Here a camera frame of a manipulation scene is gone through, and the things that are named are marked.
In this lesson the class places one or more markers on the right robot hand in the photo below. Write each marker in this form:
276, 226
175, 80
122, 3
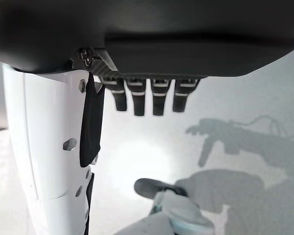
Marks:
161, 29

